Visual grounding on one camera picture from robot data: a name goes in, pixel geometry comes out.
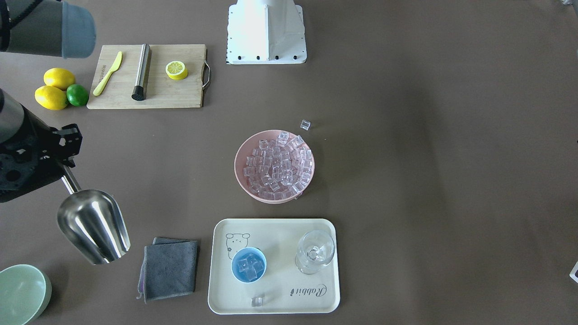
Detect whole yellow lemon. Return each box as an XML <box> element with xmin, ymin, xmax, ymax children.
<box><xmin>43</xmin><ymin>67</ymin><xmax>76</xmax><ymax>91</ymax></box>
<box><xmin>34</xmin><ymin>86</ymin><xmax>69</xmax><ymax>111</ymax></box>

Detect light blue plastic cup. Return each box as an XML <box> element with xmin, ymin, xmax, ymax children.
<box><xmin>231</xmin><ymin>247</ymin><xmax>267</xmax><ymax>283</ymax></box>

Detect bamboo cutting board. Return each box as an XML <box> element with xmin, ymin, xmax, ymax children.
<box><xmin>87</xmin><ymin>44</ymin><xmax>210</xmax><ymax>110</ymax></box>

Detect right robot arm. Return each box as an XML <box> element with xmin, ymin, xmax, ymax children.
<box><xmin>0</xmin><ymin>0</ymin><xmax>96</xmax><ymax>202</ymax></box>

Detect stray ice cube on table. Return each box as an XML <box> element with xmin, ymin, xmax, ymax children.
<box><xmin>300</xmin><ymin>119</ymin><xmax>311</xmax><ymax>131</ymax></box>

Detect green lime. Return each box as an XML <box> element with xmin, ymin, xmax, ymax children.
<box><xmin>65</xmin><ymin>84</ymin><xmax>89</xmax><ymax>107</ymax></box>

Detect steel muddler black tip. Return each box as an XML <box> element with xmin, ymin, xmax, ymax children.
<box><xmin>131</xmin><ymin>44</ymin><xmax>150</xmax><ymax>101</ymax></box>

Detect clear wine glass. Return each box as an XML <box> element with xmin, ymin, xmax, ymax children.
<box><xmin>295</xmin><ymin>230</ymin><xmax>336</xmax><ymax>275</ymax></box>

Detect stray ice cube on tray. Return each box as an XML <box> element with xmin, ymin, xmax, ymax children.
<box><xmin>251</xmin><ymin>296</ymin><xmax>264</xmax><ymax>308</ymax></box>

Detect yellow plastic knife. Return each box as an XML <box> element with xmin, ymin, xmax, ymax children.
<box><xmin>93</xmin><ymin>51</ymin><xmax>123</xmax><ymax>96</ymax></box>

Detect lower whole yellow lemon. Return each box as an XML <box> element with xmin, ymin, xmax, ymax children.
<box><xmin>34</xmin><ymin>86</ymin><xmax>69</xmax><ymax>111</ymax></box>

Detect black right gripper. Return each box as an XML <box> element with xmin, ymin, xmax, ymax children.
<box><xmin>0</xmin><ymin>109</ymin><xmax>83</xmax><ymax>202</ymax></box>

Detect pale green bowl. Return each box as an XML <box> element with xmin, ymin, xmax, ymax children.
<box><xmin>0</xmin><ymin>264</ymin><xmax>52</xmax><ymax>325</ymax></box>

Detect upper whole yellow lemon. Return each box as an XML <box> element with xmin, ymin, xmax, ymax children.
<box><xmin>43</xmin><ymin>67</ymin><xmax>76</xmax><ymax>91</ymax></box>

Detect half lemon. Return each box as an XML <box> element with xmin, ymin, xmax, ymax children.
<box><xmin>165</xmin><ymin>61</ymin><xmax>188</xmax><ymax>80</ymax></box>

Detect folded grey cloth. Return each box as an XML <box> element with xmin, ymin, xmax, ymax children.
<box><xmin>137</xmin><ymin>237</ymin><xmax>200</xmax><ymax>303</ymax></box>

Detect clear ice cubes pile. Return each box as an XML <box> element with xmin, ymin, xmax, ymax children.
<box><xmin>242</xmin><ymin>131</ymin><xmax>314</xmax><ymax>200</ymax></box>

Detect stainless steel ice scoop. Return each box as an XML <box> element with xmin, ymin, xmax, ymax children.
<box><xmin>56</xmin><ymin>165</ymin><xmax>131</xmax><ymax>265</ymax></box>

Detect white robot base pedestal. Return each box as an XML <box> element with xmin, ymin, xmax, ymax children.
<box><xmin>226</xmin><ymin>0</ymin><xmax>308</xmax><ymax>65</ymax></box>

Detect pink bowl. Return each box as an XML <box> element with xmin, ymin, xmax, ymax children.
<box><xmin>234</xmin><ymin>130</ymin><xmax>316</xmax><ymax>204</ymax></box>

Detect cream rabbit serving tray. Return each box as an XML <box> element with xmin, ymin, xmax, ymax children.
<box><xmin>208</xmin><ymin>218</ymin><xmax>341</xmax><ymax>315</ymax></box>

